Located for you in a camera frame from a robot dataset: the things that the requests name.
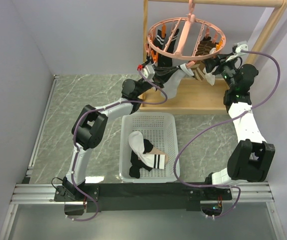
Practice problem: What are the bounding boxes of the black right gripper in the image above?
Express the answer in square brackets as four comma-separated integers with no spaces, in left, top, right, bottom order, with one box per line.
[201,53,238,90]

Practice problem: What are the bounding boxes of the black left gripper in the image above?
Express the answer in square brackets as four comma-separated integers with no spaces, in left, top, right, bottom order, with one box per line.
[135,66,179,98]

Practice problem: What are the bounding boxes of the white sock with black stripes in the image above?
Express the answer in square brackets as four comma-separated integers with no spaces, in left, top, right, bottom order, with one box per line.
[161,63,194,99]

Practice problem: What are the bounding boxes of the pink round clip hanger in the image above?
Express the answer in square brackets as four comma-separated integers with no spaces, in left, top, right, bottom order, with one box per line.
[143,0,227,66]

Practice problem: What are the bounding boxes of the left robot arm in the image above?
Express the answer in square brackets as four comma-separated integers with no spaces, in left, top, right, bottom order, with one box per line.
[62,63,192,201]

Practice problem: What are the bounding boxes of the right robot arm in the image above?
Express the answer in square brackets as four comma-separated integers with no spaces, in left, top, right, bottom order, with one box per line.
[203,54,276,200]

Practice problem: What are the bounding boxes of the wooden hanger rack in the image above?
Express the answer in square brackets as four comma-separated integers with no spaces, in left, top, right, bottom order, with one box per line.
[140,0,287,115]

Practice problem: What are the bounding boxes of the hanging black white striped sock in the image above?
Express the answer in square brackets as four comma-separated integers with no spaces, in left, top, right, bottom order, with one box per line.
[153,28,181,68]

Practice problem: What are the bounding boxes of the hanging brown striped sock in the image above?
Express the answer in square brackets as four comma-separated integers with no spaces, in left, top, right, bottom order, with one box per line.
[191,36,217,81]

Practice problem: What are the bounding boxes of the white plastic laundry basket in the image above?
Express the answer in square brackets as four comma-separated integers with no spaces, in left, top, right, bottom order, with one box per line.
[119,112,180,183]

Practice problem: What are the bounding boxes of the beige sock in basket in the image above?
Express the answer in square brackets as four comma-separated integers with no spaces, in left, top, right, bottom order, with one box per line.
[148,146,169,166]

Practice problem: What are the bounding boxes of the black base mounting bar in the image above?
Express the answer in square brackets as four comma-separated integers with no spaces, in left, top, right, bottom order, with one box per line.
[54,182,232,213]

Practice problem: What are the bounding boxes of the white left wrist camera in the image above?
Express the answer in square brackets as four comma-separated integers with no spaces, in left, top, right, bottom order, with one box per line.
[137,63,155,81]

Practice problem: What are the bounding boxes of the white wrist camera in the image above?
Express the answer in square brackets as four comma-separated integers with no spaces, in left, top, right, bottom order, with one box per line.
[137,63,155,81]
[225,41,249,62]

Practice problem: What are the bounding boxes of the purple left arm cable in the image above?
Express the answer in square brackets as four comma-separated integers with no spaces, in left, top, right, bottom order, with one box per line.
[72,69,169,223]

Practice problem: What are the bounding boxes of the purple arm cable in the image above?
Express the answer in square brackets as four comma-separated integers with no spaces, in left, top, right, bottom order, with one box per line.
[72,69,169,223]
[173,49,282,220]

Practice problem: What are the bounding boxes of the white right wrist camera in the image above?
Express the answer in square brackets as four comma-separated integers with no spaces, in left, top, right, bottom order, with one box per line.
[225,41,249,62]

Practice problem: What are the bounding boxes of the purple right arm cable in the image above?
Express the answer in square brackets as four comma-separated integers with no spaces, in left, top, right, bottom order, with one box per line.
[173,49,282,220]

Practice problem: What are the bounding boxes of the aluminium rail frame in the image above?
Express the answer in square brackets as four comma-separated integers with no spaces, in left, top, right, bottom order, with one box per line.
[0,182,286,240]

